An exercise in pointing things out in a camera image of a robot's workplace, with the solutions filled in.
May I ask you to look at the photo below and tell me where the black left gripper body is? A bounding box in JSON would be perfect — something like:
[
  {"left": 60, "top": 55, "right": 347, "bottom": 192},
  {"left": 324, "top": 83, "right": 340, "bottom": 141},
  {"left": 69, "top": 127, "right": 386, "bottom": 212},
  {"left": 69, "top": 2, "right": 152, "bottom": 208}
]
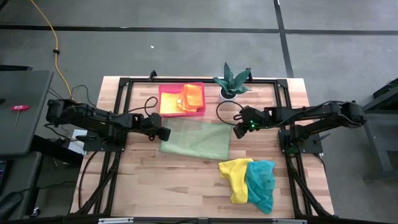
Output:
[{"left": 145, "top": 126, "right": 161, "bottom": 139}]

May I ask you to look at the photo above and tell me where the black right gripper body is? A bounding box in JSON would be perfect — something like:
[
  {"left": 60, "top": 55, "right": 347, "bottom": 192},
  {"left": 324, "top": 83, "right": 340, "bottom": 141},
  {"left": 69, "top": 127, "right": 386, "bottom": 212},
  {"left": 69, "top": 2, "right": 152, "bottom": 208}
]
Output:
[{"left": 242, "top": 121, "right": 271, "bottom": 131}]

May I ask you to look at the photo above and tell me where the pale yellow fluffy towel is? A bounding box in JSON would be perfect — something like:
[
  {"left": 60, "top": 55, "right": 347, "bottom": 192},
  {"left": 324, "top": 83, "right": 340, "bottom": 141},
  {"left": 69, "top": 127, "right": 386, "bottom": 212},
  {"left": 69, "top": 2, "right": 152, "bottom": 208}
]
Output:
[{"left": 159, "top": 91, "right": 184, "bottom": 114}]

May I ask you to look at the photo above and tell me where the green microfiber towel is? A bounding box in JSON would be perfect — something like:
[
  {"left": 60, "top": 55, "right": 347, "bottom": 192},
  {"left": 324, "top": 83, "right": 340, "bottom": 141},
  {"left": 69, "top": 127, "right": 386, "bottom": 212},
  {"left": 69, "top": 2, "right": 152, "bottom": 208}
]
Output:
[{"left": 159, "top": 118, "right": 233, "bottom": 161}]

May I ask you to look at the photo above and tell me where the orange microfiber towel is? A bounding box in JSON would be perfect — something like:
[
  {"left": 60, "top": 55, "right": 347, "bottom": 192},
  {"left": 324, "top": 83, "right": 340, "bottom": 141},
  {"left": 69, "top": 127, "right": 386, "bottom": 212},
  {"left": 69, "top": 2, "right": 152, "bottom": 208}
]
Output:
[{"left": 177, "top": 83, "right": 205, "bottom": 113}]

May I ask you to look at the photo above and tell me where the pink plastic bin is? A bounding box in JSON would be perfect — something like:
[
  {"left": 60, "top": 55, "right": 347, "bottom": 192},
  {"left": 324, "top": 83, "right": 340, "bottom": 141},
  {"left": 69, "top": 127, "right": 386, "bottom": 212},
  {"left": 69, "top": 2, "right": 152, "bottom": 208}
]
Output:
[{"left": 157, "top": 82, "right": 206, "bottom": 118}]

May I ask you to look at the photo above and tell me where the bright yellow ribbed towel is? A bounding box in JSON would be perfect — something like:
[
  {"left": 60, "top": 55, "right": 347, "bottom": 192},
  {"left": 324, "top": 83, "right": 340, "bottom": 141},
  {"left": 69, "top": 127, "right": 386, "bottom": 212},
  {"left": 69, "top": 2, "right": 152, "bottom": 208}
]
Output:
[{"left": 218, "top": 157, "right": 254, "bottom": 205}]

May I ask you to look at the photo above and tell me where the teal microfiber towel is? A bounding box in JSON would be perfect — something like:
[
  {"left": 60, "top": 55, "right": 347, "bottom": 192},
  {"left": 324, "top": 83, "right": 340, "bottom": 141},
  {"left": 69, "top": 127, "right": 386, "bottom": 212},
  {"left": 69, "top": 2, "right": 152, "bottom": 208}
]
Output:
[{"left": 245, "top": 160, "right": 277, "bottom": 215}]

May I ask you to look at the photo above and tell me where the white plant pot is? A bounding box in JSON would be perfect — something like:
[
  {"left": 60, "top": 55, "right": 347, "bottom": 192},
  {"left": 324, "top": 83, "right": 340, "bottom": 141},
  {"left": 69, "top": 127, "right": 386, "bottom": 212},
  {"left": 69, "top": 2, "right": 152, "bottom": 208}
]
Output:
[{"left": 218, "top": 86, "right": 238, "bottom": 104}]

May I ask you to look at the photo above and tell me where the green snake plant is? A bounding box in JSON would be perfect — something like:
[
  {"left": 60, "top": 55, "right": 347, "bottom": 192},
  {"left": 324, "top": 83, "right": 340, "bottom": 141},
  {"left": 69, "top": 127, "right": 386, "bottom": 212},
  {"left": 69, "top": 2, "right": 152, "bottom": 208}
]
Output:
[{"left": 213, "top": 62, "right": 252, "bottom": 96}]

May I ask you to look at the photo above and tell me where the white paper sheet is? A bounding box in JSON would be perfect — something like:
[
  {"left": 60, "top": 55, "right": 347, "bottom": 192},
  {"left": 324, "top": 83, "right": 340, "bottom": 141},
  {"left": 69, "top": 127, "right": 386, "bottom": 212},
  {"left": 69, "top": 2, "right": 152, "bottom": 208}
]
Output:
[{"left": 67, "top": 129, "right": 88, "bottom": 156}]

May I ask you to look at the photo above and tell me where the dark metal bench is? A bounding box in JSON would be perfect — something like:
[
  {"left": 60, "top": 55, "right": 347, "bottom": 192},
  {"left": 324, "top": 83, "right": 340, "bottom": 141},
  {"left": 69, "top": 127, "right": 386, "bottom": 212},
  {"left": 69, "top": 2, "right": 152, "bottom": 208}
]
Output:
[{"left": 343, "top": 77, "right": 398, "bottom": 181}]

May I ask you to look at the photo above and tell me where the grey side table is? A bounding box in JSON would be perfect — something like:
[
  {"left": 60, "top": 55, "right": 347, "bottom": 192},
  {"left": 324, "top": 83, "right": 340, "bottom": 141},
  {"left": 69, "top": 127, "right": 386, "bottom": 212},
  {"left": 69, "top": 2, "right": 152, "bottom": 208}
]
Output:
[{"left": 0, "top": 70, "right": 54, "bottom": 156}]

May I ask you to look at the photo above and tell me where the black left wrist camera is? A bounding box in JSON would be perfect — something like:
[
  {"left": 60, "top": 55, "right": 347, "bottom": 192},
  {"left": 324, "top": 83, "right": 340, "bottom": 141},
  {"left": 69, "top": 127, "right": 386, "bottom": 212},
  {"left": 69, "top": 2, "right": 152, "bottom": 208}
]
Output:
[{"left": 145, "top": 112, "right": 164, "bottom": 128}]

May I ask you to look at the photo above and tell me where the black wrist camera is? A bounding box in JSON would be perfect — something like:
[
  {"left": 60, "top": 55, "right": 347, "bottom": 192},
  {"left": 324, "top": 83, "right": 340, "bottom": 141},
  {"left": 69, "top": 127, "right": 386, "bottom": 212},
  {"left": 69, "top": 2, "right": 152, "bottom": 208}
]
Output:
[
  {"left": 145, "top": 112, "right": 164, "bottom": 128},
  {"left": 239, "top": 105, "right": 265, "bottom": 123}
]

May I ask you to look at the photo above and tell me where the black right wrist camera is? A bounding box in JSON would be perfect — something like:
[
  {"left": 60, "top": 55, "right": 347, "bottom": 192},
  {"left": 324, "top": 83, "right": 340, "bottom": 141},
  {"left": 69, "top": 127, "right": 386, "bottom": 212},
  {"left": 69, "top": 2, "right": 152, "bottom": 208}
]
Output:
[{"left": 239, "top": 105, "right": 265, "bottom": 123}]

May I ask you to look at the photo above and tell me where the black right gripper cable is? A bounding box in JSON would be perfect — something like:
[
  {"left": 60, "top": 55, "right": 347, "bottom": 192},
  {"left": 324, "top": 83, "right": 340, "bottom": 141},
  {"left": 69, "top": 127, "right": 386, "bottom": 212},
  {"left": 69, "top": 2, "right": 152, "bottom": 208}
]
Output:
[{"left": 215, "top": 100, "right": 246, "bottom": 127}]

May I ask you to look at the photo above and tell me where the black aluminium table frame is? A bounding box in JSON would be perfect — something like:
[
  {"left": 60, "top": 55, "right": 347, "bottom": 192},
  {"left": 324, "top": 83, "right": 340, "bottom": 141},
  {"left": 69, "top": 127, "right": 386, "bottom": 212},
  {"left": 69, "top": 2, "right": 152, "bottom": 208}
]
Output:
[{"left": 70, "top": 70, "right": 335, "bottom": 218}]

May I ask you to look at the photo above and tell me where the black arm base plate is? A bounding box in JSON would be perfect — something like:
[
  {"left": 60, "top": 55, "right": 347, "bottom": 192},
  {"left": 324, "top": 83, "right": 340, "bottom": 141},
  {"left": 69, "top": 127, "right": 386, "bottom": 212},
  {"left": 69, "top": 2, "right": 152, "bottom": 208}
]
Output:
[
  {"left": 81, "top": 129, "right": 128, "bottom": 153},
  {"left": 278, "top": 129, "right": 324, "bottom": 155}
]

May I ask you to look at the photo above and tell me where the silver metal bracket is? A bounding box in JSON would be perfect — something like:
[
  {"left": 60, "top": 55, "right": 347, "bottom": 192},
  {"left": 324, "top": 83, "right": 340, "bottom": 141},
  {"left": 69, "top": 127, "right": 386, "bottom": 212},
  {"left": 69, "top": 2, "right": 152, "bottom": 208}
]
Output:
[
  {"left": 98, "top": 217, "right": 134, "bottom": 224},
  {"left": 272, "top": 218, "right": 307, "bottom": 224}
]

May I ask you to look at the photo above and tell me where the yellow floor cable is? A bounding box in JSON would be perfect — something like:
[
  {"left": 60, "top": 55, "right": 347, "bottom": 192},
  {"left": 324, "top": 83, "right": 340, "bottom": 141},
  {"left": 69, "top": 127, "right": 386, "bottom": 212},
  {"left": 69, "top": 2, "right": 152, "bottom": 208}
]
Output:
[{"left": 29, "top": 0, "right": 74, "bottom": 100}]

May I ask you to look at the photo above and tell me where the red-handled hex key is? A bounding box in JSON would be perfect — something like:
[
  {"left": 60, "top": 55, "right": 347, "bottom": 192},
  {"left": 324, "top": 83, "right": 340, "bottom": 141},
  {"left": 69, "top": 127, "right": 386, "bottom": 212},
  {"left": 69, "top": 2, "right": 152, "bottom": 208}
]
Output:
[{"left": 9, "top": 105, "right": 30, "bottom": 130}]

